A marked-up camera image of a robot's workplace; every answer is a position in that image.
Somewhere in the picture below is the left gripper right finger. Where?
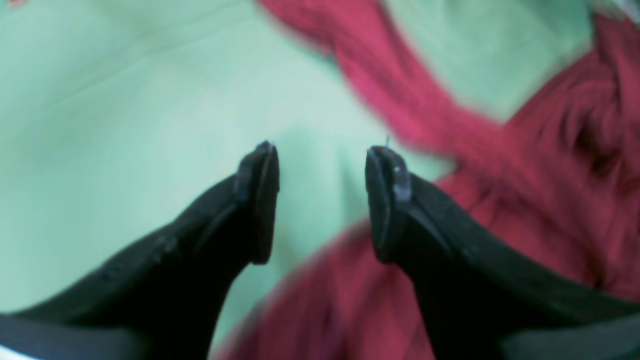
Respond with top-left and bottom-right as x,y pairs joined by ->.
365,146 -> 640,360

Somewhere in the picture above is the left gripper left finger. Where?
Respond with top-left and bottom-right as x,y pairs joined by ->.
1,141 -> 280,360

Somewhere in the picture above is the red T-shirt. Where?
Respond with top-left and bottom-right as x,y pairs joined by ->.
215,0 -> 639,360

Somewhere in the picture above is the green table cloth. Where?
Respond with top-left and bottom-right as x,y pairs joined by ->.
1,0 -> 599,357

